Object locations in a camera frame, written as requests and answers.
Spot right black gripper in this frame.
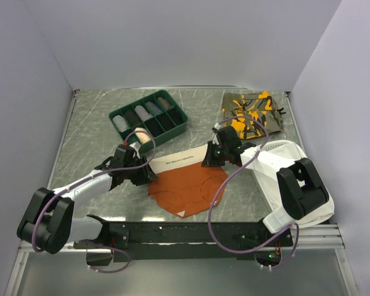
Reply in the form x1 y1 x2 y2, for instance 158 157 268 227
200 141 229 168

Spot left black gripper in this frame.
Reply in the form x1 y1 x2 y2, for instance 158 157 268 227
123 155 158 186

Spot orange underwear beige waistband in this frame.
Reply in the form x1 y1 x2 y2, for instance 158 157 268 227
148 144 228 218

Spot green divided organizer tray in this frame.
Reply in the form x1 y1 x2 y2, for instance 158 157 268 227
109 90 188 154

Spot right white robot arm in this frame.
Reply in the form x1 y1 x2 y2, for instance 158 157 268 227
202 124 335 246

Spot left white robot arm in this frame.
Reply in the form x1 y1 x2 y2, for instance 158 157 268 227
17 144 158 254

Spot beige rolled underwear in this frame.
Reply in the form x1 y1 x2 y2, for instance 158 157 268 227
133 127 152 144

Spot white grey rolled sock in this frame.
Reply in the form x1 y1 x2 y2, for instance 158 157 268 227
134 105 153 122

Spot dark grey rolled sock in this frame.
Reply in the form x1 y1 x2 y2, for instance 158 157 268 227
123 110 142 126

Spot grey striped rolled sock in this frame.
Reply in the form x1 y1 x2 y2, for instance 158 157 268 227
112 115 130 133

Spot white laundry basket with cloth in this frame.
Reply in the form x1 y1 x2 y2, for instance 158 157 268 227
252 138 335 229

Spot blue striped rolled sock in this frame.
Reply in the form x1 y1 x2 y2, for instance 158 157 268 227
145 102 163 117

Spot brown rolled sock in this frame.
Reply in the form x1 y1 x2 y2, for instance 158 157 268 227
157 97 173 110

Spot camouflage orange shorts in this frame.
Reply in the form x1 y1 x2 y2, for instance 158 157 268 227
221 91 285 141

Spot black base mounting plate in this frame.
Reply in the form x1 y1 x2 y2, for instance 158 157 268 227
73 215 294 268

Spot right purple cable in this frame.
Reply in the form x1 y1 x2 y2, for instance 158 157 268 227
208 115 298 269

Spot aluminium rail frame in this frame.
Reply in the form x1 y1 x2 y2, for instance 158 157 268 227
18 223 345 253

